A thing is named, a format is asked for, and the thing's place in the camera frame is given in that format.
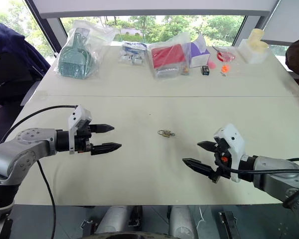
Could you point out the red pouch in plastic bag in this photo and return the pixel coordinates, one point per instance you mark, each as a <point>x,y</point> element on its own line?
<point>167,57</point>

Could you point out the black chair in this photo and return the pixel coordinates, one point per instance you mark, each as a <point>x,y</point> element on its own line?
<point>5,117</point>

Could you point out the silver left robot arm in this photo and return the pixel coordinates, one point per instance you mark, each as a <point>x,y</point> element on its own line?
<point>27,149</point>

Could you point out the dark blue jacket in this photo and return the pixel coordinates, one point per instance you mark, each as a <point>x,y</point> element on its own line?
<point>12,54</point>

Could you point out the plastic bag of small boxes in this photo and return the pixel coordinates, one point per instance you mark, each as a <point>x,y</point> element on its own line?
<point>132,53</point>

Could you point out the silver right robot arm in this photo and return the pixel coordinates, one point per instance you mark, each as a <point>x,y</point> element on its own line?
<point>274,176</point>

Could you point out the green dustpan in plastic bag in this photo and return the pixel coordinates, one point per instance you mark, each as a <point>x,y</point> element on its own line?
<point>74,54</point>

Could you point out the small brass-coloured trinket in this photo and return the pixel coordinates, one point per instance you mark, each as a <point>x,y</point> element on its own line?
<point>185,70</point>

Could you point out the small brass padlock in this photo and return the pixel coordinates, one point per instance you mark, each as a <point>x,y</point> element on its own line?
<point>164,133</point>

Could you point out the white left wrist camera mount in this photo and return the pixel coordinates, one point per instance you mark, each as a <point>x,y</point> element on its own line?
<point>77,115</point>

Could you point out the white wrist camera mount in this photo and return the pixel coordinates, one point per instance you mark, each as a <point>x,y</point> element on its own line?
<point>235,144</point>
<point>77,115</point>

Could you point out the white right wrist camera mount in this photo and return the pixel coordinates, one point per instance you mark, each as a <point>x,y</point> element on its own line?
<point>235,144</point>

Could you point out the purple and white carton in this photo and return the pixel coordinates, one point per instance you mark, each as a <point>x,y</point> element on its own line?
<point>198,56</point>

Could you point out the silver robot leg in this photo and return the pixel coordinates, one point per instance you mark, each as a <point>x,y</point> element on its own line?
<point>182,220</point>
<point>115,219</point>

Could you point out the brown plush toy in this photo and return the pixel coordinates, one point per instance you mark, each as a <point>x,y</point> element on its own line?
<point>297,56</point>

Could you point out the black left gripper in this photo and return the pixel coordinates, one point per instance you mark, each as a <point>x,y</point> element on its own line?
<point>82,145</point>

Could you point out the small orange object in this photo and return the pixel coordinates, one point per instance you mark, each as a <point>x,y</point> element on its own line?
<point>225,69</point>

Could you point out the black bracket under table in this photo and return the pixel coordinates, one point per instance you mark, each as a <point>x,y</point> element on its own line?
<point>228,224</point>

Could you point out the small pink object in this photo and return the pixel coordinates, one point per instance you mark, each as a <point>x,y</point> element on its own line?
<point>212,64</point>

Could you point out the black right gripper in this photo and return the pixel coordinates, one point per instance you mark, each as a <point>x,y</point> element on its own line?
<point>221,164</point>

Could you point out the small black cube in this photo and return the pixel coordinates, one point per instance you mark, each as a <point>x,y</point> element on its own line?
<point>205,70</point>

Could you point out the white block with cream tubes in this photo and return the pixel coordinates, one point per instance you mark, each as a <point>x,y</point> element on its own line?
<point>254,48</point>

